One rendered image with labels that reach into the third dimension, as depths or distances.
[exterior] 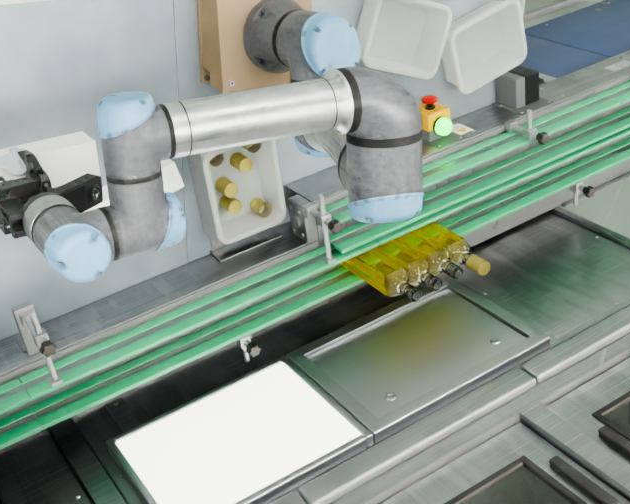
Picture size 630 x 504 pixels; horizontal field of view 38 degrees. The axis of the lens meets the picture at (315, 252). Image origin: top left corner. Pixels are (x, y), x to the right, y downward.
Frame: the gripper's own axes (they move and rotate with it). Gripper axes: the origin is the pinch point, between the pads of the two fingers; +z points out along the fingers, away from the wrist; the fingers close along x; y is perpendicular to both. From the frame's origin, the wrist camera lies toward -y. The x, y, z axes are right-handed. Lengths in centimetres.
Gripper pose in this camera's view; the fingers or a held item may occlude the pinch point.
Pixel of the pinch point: (21, 172)
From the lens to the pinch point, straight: 154.9
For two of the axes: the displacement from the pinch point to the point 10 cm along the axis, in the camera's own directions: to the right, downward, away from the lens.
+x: 0.4, 8.9, 4.6
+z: -5.3, -3.7, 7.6
